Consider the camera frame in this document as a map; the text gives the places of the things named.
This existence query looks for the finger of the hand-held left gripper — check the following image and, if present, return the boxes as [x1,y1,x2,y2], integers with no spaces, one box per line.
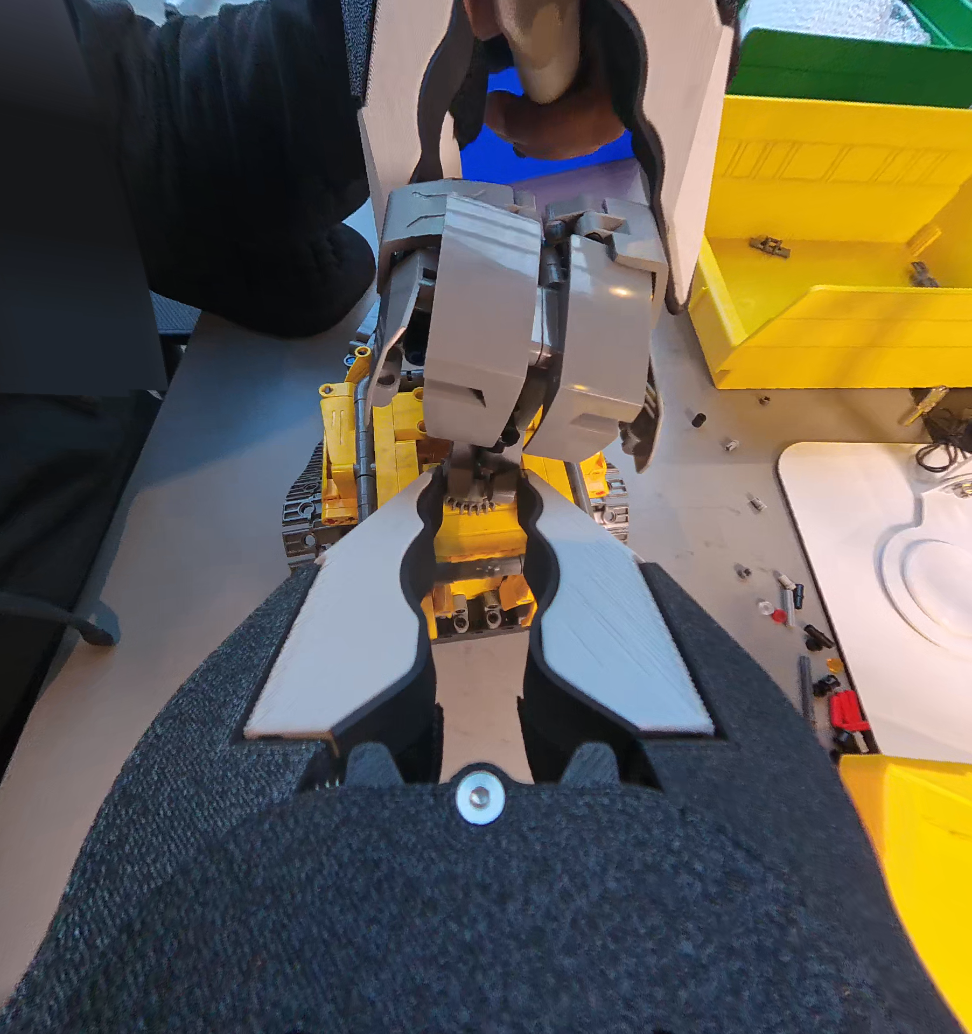
[612,1,737,311]
[354,1,474,203]

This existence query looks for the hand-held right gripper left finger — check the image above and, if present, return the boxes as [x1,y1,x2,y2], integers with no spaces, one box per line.
[244,472,451,744]

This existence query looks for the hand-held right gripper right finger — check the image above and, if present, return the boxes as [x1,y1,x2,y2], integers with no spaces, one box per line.
[519,477,716,741]

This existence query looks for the yellow tracked toy robot body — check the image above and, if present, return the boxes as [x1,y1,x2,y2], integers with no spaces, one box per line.
[284,348,632,639]

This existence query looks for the grey toy robot head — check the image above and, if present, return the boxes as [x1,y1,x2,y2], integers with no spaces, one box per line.
[365,178,673,470]

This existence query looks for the blue plastic bin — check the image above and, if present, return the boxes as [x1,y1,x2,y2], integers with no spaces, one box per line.
[459,73,635,192]

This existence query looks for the green plastic bin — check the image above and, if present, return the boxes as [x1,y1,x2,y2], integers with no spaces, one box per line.
[729,1,972,111]

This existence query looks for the clear bubble wrap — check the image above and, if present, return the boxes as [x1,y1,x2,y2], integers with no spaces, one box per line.
[745,1,939,41]

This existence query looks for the scattered small building pieces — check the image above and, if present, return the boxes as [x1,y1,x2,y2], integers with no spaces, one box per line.
[688,404,875,760]

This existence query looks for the yellow plastic bin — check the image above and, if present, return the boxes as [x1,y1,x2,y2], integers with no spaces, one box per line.
[838,752,972,1034]
[688,94,972,392]

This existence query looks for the white book stand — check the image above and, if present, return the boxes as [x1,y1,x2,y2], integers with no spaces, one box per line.
[777,388,972,768]

